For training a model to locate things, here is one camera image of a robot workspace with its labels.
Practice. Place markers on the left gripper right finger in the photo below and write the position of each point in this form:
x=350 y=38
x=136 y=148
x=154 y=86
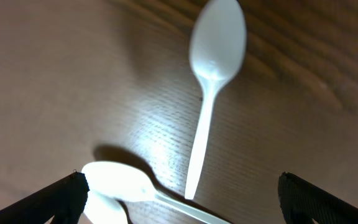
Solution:
x=303 y=202

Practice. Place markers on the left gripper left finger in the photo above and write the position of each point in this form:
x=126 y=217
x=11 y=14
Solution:
x=61 y=202

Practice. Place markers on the white plastic spoon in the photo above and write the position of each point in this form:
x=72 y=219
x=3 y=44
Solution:
x=216 y=53
x=130 y=184
x=100 y=209

